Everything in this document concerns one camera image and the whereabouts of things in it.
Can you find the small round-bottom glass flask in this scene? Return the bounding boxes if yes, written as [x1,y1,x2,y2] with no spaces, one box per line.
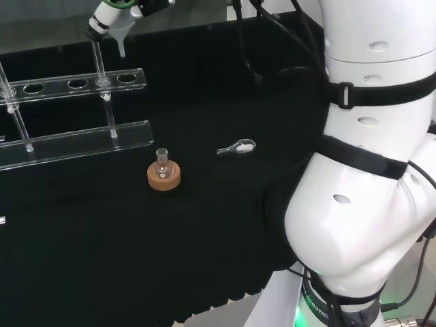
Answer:
[155,147,172,180]

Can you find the black bench cloth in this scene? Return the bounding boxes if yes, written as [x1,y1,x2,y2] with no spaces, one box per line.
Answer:
[0,10,330,324]

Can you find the clear acrylic funnel stand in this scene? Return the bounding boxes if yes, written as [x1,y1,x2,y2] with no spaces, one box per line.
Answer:
[0,37,155,171]

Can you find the brown cork ring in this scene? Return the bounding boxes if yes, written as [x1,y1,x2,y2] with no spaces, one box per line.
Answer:
[146,160,182,195]

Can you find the thick black cable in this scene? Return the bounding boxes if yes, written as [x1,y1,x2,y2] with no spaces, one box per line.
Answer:
[231,0,264,88]

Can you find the pale white board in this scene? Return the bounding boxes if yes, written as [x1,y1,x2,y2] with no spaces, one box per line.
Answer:
[243,264,307,327]

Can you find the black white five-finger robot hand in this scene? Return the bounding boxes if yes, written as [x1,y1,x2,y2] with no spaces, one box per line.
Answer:
[84,0,142,42]

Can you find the wrist camera with silver bracket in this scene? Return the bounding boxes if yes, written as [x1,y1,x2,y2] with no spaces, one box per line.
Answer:
[137,0,176,18]

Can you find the clear plastic funnel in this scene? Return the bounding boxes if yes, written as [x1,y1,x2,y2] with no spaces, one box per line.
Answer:
[108,18,138,58]

